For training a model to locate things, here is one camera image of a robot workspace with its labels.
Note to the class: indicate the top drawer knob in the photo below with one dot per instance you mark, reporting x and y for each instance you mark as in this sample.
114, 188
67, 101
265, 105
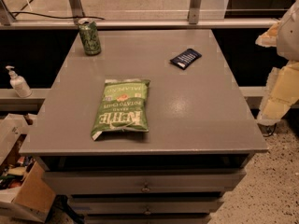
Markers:
145, 188

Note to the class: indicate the green jalapeno chip bag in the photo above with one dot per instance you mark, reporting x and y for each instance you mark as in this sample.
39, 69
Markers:
123, 107

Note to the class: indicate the drawer knob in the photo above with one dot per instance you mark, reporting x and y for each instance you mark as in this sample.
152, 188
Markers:
145, 188
147, 211

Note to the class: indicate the green soda can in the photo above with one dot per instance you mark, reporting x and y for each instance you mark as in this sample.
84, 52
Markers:
89, 36

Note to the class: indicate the white pump dispenser bottle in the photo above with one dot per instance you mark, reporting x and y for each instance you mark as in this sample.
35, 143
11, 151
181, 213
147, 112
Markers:
18, 83

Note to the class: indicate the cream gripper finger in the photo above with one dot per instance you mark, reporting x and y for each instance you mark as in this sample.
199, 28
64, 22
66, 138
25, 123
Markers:
269, 38
281, 92

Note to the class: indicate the grey drawer cabinet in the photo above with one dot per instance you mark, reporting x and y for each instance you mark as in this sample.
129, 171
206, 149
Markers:
201, 132

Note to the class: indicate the cardboard box with items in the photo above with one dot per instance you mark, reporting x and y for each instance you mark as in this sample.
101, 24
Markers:
23, 193

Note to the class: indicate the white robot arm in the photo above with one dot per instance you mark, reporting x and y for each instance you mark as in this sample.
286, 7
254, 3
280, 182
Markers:
288, 34

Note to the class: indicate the dark blue snack packet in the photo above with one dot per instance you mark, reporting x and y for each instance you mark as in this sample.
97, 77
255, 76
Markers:
185, 59

